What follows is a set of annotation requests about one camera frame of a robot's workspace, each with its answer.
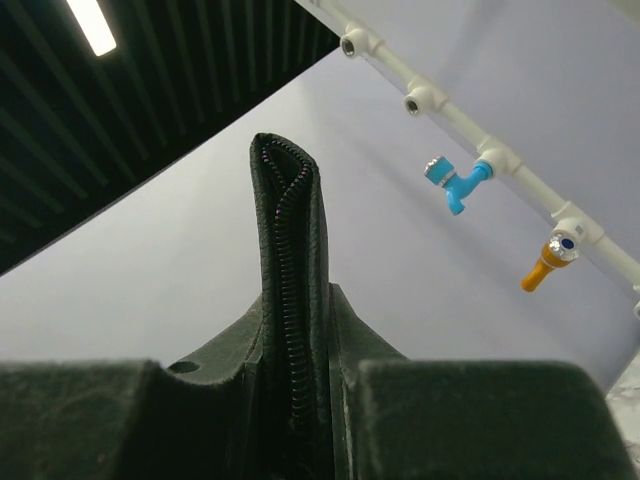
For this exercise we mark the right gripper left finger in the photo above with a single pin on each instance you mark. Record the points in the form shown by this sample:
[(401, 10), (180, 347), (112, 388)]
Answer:
[(135, 419)]

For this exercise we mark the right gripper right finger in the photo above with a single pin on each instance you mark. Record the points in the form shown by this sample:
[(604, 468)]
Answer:
[(396, 418)]

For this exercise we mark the black fabric tool case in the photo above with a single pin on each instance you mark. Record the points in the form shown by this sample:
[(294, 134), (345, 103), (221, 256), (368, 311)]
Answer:
[(295, 417)]

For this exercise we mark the orange faucet tap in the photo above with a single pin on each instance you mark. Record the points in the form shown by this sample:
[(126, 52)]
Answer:
[(557, 253)]

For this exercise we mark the blue faucet tap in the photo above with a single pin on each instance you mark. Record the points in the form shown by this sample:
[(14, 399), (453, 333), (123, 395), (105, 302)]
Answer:
[(441, 172)]

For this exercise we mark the ceiling strip light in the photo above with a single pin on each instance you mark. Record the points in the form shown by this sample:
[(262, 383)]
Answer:
[(93, 24)]

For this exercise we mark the white PVC pipe frame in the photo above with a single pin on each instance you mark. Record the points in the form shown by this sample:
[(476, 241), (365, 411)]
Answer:
[(494, 157)]

